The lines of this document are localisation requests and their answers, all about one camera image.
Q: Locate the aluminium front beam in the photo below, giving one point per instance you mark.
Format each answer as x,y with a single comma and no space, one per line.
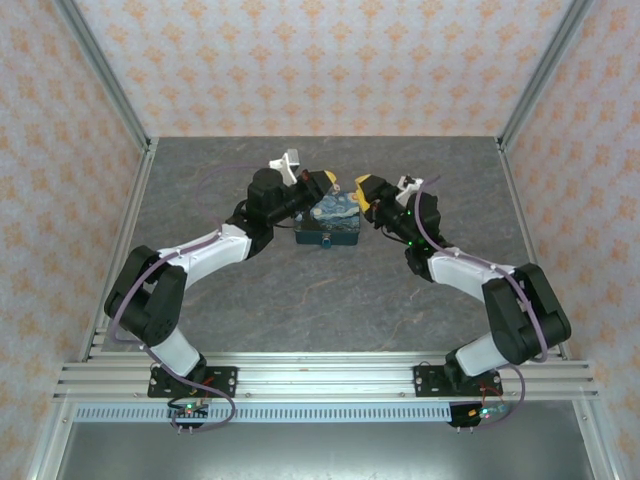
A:
325,380

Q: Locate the aluminium table side rail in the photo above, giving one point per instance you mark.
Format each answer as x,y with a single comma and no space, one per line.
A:
138,190
515,190

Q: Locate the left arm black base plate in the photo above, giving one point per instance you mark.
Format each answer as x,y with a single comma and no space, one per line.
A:
225,380

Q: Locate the grey metal panel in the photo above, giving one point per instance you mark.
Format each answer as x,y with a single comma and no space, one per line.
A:
320,455

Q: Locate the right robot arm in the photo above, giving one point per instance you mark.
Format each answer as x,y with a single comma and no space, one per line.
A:
465,272

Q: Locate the starry night tin box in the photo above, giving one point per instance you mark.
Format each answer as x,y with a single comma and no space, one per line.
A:
335,217

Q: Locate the short aluminium frame post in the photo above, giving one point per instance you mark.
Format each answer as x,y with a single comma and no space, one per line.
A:
595,445
50,445

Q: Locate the small padlock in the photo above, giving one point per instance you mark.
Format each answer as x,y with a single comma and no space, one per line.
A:
326,243

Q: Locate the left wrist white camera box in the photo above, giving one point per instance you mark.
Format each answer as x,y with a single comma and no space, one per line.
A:
287,167

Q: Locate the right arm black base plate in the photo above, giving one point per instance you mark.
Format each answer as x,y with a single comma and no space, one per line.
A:
425,380

